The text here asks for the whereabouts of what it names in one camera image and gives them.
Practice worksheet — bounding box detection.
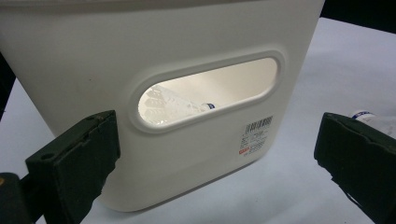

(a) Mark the white plastic storage bin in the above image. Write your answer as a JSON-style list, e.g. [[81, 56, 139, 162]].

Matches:
[[0, 0, 326, 214]]

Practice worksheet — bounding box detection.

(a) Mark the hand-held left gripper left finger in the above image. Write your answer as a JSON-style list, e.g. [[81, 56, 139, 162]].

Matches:
[[20, 109, 121, 224]]

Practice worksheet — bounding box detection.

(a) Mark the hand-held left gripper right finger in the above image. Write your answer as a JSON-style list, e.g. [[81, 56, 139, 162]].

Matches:
[[313, 111, 396, 224]]

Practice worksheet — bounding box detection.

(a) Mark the white feather shuttlecock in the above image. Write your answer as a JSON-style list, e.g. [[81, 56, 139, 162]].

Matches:
[[138, 85, 217, 127], [351, 110, 396, 140]]

